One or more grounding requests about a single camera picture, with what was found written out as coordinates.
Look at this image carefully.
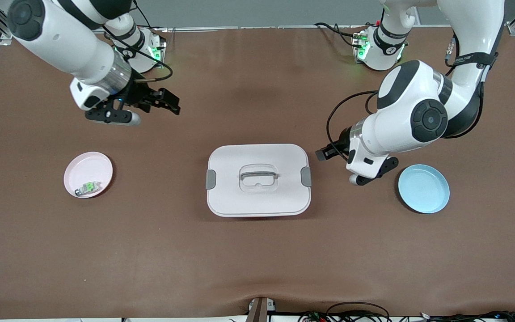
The white lidded storage box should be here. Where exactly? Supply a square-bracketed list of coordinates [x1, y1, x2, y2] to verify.
[205, 144, 312, 218]

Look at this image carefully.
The pink round plate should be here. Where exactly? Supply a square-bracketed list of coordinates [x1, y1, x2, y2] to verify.
[63, 152, 114, 199]

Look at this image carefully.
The light blue round plate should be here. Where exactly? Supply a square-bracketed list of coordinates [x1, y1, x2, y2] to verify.
[397, 164, 450, 214]

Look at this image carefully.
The brown table mat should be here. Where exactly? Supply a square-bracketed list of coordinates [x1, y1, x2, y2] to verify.
[0, 28, 515, 319]

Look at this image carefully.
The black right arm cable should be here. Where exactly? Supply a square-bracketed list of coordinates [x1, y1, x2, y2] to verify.
[101, 25, 174, 83]

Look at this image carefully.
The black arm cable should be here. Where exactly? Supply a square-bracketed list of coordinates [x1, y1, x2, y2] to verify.
[101, 25, 174, 83]
[326, 91, 379, 157]

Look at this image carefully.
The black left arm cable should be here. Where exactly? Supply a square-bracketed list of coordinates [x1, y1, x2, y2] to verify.
[326, 91, 379, 157]

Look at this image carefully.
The green switch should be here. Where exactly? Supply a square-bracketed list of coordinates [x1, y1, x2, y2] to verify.
[75, 180, 102, 197]

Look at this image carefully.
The black base cable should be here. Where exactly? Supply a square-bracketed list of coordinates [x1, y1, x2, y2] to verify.
[314, 21, 361, 48]

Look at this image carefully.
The tangled cable bundle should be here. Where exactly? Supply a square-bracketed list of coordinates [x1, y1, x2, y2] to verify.
[297, 301, 515, 322]

